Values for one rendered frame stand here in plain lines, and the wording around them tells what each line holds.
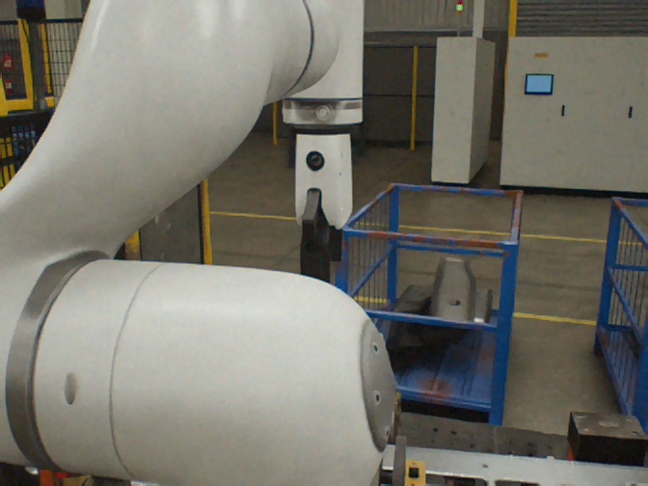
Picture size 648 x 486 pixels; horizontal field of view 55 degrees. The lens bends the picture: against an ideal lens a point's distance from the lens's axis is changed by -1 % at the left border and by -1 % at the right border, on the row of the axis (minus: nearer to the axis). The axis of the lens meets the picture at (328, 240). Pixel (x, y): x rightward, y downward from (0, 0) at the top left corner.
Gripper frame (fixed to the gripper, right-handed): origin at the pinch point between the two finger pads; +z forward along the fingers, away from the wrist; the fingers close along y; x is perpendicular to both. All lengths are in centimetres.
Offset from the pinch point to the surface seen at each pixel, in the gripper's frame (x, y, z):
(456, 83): -39, 800, 2
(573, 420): -40, 43, 42
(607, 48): -218, 781, -43
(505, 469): -27, 29, 45
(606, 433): -45, 39, 42
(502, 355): -46, 195, 101
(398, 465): -9.3, 1.3, 26.1
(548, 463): -34, 32, 45
